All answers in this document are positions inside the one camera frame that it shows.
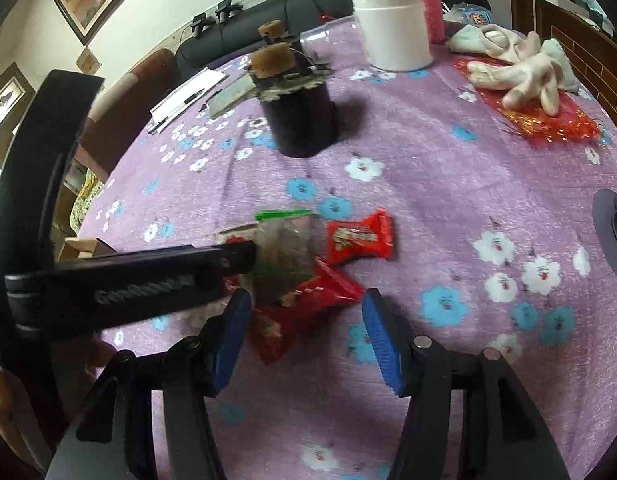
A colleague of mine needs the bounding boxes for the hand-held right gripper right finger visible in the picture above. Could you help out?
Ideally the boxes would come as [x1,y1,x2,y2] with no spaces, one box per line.
[361,289,569,480]

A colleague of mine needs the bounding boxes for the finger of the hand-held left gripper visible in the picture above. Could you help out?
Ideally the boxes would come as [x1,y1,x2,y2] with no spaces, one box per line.
[221,237,260,277]

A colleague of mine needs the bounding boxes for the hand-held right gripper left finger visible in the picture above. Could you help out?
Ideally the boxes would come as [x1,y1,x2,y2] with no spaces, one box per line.
[46,289,253,480]

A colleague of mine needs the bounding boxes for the clear snack packet green top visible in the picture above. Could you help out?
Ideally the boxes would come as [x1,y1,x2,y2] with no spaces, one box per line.
[216,208,323,282]

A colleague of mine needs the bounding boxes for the brown cardboard box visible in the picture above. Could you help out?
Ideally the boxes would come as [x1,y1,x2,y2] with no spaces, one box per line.
[62,236,98,262]

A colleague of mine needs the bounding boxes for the red snack packet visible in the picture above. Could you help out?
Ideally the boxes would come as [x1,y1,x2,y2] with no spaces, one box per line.
[325,207,395,267]
[248,257,368,367]

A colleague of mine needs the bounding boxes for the black cylinder container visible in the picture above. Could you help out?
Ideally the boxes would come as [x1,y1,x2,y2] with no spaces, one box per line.
[251,44,340,159]

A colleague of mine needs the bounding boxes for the purple floral tablecloth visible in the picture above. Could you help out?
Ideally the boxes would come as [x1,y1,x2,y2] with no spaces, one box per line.
[77,14,617,480]

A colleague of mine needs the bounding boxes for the grey booklet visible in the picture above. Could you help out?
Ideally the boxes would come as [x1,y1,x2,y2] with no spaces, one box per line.
[205,77,258,119]

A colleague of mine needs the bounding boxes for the black pen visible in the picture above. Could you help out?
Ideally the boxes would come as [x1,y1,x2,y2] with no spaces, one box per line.
[152,91,205,127]

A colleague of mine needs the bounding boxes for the white papers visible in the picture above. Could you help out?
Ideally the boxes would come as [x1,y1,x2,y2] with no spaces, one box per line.
[147,68,228,134]

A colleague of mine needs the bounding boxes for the brown wooden chair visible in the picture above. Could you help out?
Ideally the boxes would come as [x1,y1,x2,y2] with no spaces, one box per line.
[77,49,180,183]

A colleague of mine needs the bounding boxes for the dark framed picture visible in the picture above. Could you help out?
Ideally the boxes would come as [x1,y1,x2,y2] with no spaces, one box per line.
[0,62,38,134]

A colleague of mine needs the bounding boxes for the clear plastic cup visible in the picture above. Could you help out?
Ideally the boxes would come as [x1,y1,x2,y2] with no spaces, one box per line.
[299,16,360,56]

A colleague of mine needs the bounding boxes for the black sofa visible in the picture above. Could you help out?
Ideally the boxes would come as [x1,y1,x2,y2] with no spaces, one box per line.
[175,0,490,77]

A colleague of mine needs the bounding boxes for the dark grey cap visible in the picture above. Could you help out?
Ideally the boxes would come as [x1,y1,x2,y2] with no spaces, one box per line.
[591,186,617,284]

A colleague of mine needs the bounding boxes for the white plastic jar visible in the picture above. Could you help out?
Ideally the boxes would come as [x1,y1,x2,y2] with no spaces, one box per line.
[350,0,435,73]

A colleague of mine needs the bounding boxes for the red gold-trimmed cloth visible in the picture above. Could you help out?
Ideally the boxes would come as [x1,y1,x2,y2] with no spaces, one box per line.
[453,56,603,147]

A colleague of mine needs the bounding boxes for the white gloves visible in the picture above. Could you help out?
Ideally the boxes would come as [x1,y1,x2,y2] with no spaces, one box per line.
[447,24,575,117]

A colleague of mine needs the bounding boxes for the blue snack bag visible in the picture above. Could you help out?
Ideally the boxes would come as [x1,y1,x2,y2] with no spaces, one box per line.
[449,2,493,27]

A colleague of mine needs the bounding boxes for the wooden cabinet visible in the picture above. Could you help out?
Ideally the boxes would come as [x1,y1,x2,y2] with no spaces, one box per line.
[505,0,617,128]

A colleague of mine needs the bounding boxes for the small picture frame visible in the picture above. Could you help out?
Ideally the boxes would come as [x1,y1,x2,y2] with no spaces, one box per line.
[75,47,102,75]

